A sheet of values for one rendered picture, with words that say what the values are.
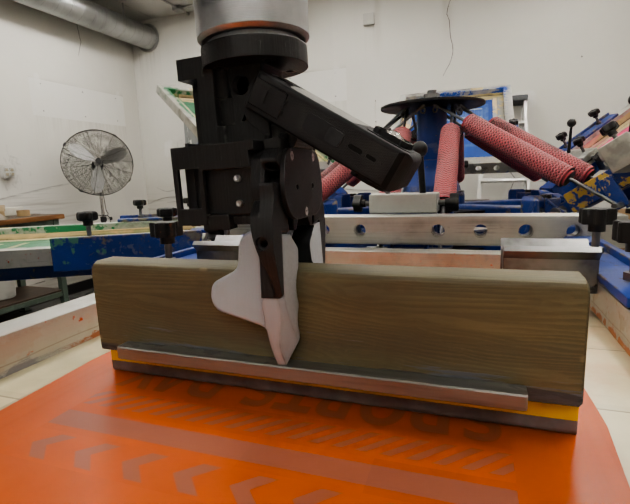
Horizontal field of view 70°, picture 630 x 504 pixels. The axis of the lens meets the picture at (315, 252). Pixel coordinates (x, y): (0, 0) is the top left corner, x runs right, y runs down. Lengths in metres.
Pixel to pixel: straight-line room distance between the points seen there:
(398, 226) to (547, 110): 4.02
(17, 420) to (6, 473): 0.07
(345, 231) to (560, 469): 0.60
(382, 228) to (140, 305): 0.51
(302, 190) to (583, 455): 0.23
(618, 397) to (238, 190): 0.30
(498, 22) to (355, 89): 1.42
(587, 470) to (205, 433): 0.22
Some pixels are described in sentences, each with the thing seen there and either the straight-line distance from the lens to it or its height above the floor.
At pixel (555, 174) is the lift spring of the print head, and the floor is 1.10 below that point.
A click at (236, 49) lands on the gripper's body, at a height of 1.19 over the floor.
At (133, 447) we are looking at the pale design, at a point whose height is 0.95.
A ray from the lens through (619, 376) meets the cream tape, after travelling 0.43.
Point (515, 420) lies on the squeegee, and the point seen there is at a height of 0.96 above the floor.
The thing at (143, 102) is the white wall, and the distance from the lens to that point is 6.14.
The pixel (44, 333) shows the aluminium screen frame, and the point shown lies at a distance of 0.50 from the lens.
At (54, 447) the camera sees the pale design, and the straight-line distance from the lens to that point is 0.35.
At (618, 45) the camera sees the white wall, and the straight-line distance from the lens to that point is 4.93.
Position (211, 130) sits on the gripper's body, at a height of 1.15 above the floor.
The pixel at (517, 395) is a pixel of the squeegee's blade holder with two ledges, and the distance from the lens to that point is 0.29.
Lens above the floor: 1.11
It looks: 10 degrees down
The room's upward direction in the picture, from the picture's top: 2 degrees counter-clockwise
